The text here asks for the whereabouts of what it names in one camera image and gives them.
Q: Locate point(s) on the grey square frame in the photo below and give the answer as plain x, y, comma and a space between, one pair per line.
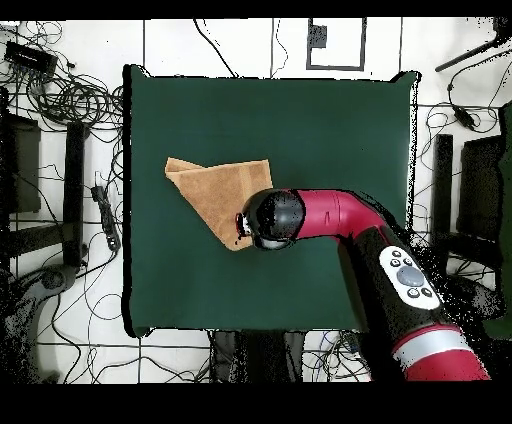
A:
308, 48

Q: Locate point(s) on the dark flat panel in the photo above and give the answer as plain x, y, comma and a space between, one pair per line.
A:
26, 168
480, 188

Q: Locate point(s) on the orange terry towel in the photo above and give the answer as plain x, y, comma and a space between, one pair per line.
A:
216, 192

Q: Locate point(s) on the dark green table cloth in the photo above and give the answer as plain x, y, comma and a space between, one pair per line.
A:
320, 132

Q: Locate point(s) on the black bar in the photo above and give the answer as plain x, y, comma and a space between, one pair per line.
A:
74, 192
442, 192

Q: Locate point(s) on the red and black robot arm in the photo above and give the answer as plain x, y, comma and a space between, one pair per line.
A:
332, 212

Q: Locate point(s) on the black power strip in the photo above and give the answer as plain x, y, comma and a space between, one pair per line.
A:
107, 220

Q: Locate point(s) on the black rounded stand base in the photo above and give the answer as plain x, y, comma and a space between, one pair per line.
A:
52, 280
480, 296

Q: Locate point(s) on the black rectangular box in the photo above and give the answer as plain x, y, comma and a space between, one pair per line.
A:
30, 58

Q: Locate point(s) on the black rod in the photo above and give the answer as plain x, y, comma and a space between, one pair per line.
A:
468, 54

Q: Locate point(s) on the black power adapter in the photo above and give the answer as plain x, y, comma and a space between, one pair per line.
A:
464, 118

